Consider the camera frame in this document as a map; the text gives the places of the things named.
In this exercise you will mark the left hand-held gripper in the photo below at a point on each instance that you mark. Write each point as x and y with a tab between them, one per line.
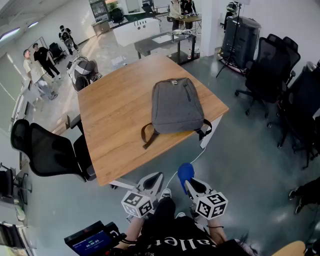
136	202

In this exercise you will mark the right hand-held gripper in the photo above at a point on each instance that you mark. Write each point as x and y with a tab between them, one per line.
212	206

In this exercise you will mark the blue cloth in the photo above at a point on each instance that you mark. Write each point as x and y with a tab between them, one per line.
185	172

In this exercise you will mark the grey backpack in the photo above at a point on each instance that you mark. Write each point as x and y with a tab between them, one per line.
175	105

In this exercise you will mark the person's left forearm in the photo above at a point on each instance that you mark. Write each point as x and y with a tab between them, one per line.
132	230

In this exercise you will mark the person's right forearm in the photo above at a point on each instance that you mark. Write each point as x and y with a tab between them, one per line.
216	231

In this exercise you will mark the person's white sneaker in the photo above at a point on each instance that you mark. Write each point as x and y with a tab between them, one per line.
166	193
180	215

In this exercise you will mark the person's black trousers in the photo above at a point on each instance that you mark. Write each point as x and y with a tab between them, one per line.
163	207

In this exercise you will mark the white table leg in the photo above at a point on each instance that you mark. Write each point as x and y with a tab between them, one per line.
122	184
210	135

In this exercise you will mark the person's black printed shirt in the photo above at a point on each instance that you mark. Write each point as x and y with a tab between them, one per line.
175	240

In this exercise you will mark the black screen device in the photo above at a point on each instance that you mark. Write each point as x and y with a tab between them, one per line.
92	243

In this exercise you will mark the black mesh office chair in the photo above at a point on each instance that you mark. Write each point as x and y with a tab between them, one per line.
50	150
300	100
292	52
267	70

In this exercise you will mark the wooden bench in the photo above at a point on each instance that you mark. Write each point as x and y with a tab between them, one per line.
60	127

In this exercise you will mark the tan chair back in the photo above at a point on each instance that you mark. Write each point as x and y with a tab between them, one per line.
292	250

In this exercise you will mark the white paper sheets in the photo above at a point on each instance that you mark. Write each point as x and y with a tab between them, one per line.
118	60

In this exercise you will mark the clear plastic bottle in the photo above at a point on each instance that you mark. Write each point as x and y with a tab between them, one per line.
190	54

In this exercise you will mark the black sink table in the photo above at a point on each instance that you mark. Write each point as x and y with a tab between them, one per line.
150	45

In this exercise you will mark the white rectangular sink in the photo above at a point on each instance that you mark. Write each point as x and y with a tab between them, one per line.
165	39

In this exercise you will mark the metal faucet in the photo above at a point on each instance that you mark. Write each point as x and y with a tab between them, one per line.
173	37

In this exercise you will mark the white counter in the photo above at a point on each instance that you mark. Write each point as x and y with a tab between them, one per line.
135	32

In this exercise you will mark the white desk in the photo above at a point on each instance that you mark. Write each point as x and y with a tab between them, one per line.
27	95

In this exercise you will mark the metal cabinet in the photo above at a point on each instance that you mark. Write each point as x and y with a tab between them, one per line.
101	28

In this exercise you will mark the black swivel chair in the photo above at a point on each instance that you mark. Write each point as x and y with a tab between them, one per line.
56	51

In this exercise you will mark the small wooden table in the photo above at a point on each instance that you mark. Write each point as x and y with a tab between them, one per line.
190	18

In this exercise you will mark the glass display cabinet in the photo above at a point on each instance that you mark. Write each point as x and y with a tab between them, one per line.
98	11

